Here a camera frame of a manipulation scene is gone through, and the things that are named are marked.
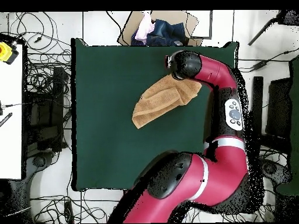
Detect pink garment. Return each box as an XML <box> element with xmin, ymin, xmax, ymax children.
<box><xmin>134</xmin><ymin>11</ymin><xmax>156</xmax><ymax>44</ymax></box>

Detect black stand base with caster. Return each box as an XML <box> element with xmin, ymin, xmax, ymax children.
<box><xmin>24</xmin><ymin>150</ymin><xmax>60</xmax><ymax>183</ymax></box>
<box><xmin>259</xmin><ymin>157</ymin><xmax>293</xmax><ymax>187</ymax></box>

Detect black flat tool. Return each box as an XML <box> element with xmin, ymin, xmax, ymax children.
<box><xmin>0</xmin><ymin>112</ymin><xmax>13</xmax><ymax>128</ymax></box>

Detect blue denim jeans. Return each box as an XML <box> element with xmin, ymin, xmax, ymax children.
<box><xmin>130</xmin><ymin>19</ymin><xmax>190</xmax><ymax>47</ymax></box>

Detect white desk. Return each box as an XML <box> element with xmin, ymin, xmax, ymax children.
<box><xmin>0</xmin><ymin>44</ymin><xmax>24</xmax><ymax>180</ymax></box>

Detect green cloth covered table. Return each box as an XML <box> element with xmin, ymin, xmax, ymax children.
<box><xmin>276</xmin><ymin>55</ymin><xmax>299</xmax><ymax>197</ymax></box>

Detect black tripod leg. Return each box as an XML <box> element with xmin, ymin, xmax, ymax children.
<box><xmin>248</xmin><ymin>10</ymin><xmax>299</xmax><ymax>46</ymax></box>

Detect black frame stand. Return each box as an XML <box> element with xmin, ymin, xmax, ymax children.
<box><xmin>23</xmin><ymin>66</ymin><xmax>72</xmax><ymax>153</ymax></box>

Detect black cable with adapter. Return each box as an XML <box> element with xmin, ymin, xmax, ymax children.
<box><xmin>238</xmin><ymin>47</ymin><xmax>299</xmax><ymax>73</ymax></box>

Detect dark green table cloth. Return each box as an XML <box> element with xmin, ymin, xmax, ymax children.
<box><xmin>71</xmin><ymin>38</ymin><xmax>239</xmax><ymax>192</ymax></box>

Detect brown cardboard box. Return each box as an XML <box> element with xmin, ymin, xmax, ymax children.
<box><xmin>117</xmin><ymin>10</ymin><xmax>204</xmax><ymax>47</ymax></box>

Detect yellow emergency stop button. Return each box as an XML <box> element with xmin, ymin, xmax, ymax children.
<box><xmin>0</xmin><ymin>41</ymin><xmax>20</xmax><ymax>65</ymax></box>

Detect black floor cable tangle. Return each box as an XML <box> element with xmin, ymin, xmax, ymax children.
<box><xmin>8</xmin><ymin>11</ymin><xmax>72</xmax><ymax>94</ymax></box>
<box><xmin>247</xmin><ymin>149</ymin><xmax>281</xmax><ymax>222</ymax></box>
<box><xmin>30</xmin><ymin>195</ymin><xmax>117</xmax><ymax>224</ymax></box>

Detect orange terry towel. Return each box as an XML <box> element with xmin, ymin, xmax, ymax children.
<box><xmin>131</xmin><ymin>73</ymin><xmax>203</xmax><ymax>130</ymax></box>

